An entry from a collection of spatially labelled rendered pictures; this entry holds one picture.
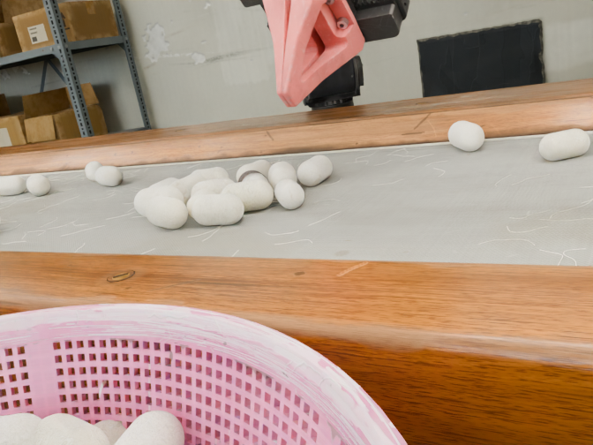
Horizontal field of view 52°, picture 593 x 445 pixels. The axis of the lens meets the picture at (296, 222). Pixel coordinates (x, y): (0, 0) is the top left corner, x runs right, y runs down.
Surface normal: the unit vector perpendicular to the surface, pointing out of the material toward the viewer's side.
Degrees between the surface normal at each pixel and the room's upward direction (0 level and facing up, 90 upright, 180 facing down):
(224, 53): 89
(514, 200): 0
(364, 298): 0
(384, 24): 131
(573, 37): 90
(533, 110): 45
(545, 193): 0
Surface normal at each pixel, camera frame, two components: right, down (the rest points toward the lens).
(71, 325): -0.22, 0.06
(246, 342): -0.76, 0.06
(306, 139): -0.47, -0.43
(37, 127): -0.52, 0.17
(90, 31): 0.88, -0.04
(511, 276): -0.18, -0.94
